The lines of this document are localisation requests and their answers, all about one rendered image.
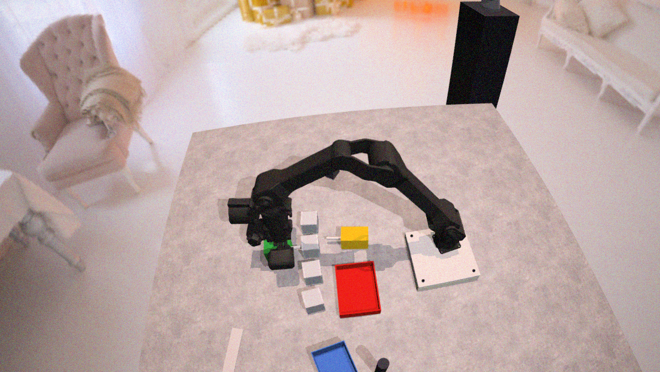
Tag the red tray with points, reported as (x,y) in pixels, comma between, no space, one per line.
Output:
(357,289)

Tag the yellow block with grey metal pin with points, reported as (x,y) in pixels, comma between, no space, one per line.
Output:
(353,238)

